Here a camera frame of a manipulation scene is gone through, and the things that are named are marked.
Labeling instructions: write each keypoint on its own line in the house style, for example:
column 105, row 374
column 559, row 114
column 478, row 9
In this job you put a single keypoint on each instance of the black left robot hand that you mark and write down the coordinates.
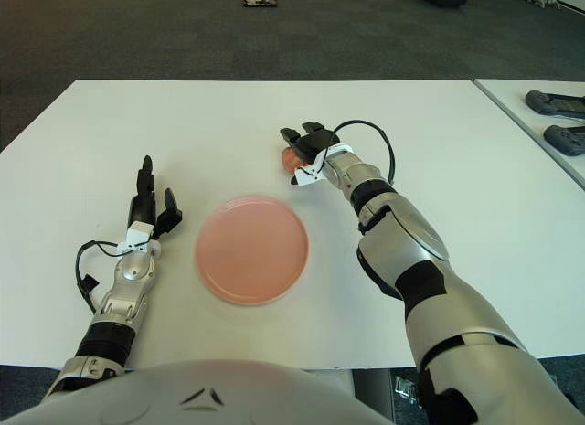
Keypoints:
column 142, row 208

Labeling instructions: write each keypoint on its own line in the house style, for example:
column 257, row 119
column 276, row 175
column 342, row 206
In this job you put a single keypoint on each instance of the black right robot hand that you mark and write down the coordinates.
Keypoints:
column 315, row 144

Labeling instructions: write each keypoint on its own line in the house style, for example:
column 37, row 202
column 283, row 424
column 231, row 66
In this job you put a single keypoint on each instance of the red yellow apple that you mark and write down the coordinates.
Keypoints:
column 289, row 160

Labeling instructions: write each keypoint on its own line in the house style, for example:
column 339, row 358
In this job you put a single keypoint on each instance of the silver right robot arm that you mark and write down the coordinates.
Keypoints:
column 411, row 242

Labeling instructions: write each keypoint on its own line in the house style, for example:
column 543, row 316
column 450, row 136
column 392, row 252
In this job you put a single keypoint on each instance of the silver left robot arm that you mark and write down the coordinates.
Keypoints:
column 132, row 272

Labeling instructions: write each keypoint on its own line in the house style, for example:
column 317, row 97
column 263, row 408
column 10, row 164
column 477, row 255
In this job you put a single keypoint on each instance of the pink round plate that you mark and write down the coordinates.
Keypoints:
column 251, row 250

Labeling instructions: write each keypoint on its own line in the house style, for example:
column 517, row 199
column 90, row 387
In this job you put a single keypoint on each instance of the small black red floor item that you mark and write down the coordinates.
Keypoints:
column 259, row 2

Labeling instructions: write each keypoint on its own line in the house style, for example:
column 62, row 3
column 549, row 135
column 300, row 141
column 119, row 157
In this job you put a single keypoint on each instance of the silver robot torso shell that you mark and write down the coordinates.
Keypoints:
column 205, row 397

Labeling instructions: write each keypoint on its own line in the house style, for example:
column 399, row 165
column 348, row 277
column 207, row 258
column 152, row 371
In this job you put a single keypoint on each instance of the dark grey game controller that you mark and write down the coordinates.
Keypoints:
column 563, row 140
column 548, row 103

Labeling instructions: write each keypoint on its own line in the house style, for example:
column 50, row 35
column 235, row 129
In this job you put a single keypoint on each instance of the clear plastic wrapper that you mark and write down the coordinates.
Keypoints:
column 407, row 389

